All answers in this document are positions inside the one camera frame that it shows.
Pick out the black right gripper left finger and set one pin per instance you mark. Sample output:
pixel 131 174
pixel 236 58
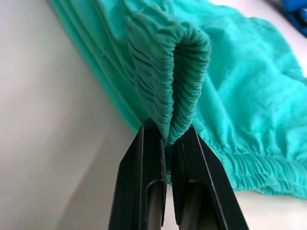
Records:
pixel 141 182

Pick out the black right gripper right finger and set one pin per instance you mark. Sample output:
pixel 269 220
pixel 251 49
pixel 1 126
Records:
pixel 204 187

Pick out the teal green shorts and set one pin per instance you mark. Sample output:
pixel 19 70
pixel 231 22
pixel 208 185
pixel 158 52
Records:
pixel 239 79

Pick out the bright blue sock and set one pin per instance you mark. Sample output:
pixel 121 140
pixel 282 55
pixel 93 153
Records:
pixel 298 16

